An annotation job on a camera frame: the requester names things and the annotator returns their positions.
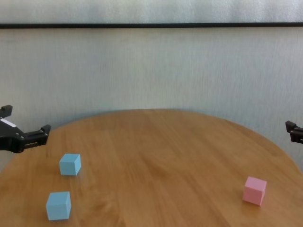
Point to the pink cube block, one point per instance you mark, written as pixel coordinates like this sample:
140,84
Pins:
253,192

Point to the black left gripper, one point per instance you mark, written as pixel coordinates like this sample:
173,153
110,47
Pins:
9,139

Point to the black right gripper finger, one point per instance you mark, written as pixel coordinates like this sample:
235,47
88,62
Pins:
296,134

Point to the black wall rail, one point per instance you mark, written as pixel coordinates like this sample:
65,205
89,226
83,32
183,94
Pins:
151,25

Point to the light blue cube block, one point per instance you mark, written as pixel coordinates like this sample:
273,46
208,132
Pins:
68,165
58,206

